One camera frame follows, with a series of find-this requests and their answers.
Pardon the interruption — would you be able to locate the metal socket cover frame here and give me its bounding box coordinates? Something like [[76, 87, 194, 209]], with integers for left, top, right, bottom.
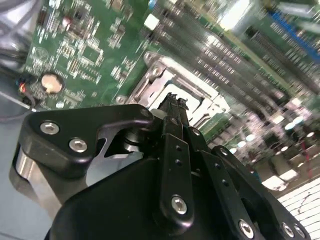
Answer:
[[139, 67, 230, 126]]

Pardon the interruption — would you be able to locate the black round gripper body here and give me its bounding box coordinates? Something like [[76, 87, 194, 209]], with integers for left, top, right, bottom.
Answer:
[[48, 156, 235, 240]]

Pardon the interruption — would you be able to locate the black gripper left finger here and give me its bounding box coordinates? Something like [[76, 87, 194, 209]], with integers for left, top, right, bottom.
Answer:
[[9, 91, 195, 228]]

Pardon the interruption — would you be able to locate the square silver CPU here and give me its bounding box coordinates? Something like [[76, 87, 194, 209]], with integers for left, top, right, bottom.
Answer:
[[159, 83, 205, 118]]

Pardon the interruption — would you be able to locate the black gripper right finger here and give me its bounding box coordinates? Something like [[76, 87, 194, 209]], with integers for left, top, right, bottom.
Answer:
[[177, 97, 312, 240]]

